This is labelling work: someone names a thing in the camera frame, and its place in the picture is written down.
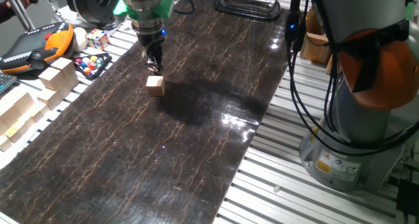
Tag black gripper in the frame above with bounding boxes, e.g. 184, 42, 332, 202
134, 18, 166, 76

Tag black round reel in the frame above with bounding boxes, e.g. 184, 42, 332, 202
65, 0, 121, 26

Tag black tray of coloured balls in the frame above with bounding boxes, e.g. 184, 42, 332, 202
73, 52, 113, 81

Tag small wooden cube block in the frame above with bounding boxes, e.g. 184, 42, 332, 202
145, 75, 166, 98

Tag white round ball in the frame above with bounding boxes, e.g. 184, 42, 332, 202
72, 27, 88, 53

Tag Rubik's cube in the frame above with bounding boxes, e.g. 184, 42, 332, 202
86, 28, 111, 51

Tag dark marble pattern sheet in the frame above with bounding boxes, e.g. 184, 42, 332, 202
0, 0, 289, 224

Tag grey keypad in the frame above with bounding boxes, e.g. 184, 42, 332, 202
0, 72, 18, 95

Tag grey metal pole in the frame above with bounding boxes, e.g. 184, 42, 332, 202
2, 0, 34, 32

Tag large wooden block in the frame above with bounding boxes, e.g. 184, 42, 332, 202
0, 87, 36, 128

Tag cardboard box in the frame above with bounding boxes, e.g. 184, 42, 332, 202
300, 9, 332, 65

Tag black orange teach pendant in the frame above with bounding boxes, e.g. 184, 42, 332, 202
0, 21, 75, 75

